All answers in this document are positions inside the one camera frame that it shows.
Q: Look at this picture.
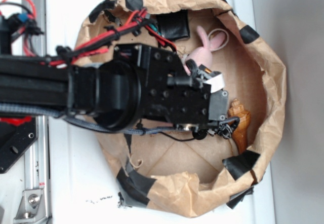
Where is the pink plush bunny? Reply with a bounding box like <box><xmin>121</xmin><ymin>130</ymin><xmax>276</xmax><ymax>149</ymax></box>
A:
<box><xmin>181</xmin><ymin>26</ymin><xmax>229</xmax><ymax>75</ymax></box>

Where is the brown plastic conch shell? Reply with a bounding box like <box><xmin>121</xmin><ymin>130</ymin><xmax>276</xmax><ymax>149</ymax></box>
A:
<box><xmin>228</xmin><ymin>98</ymin><xmax>251</xmax><ymax>154</ymax></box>

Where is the brown paper bag bin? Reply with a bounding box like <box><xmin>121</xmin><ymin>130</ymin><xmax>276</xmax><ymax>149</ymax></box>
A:
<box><xmin>76</xmin><ymin>0</ymin><xmax>287</xmax><ymax>217</ymax></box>

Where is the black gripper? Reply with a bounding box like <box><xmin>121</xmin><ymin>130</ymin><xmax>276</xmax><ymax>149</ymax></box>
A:
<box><xmin>113</xmin><ymin>44</ymin><xmax>229</xmax><ymax>139</ymax></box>

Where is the metal corner bracket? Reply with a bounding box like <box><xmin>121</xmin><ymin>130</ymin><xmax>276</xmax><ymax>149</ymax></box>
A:
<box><xmin>13</xmin><ymin>189</ymin><xmax>48</xmax><ymax>223</ymax></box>

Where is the aluminium extrusion rail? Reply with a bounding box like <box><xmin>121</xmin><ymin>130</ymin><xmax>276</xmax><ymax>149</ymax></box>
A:
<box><xmin>24</xmin><ymin>0</ymin><xmax>50</xmax><ymax>191</ymax></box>

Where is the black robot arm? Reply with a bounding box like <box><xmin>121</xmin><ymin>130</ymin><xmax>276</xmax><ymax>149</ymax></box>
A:
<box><xmin>1</xmin><ymin>44</ymin><xmax>238</xmax><ymax>139</ymax></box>

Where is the red black cable bundle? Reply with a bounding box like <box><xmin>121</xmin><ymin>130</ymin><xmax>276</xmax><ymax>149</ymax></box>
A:
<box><xmin>0</xmin><ymin>0</ymin><xmax>178</xmax><ymax>67</ymax></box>

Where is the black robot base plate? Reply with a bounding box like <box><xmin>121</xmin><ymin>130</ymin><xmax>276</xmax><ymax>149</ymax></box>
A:
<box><xmin>1</xmin><ymin>116</ymin><xmax>37</xmax><ymax>174</ymax></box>

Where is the black tape patch inside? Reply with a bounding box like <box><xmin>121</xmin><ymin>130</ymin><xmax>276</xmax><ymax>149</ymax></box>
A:
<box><xmin>156</xmin><ymin>10</ymin><xmax>190</xmax><ymax>42</ymax></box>

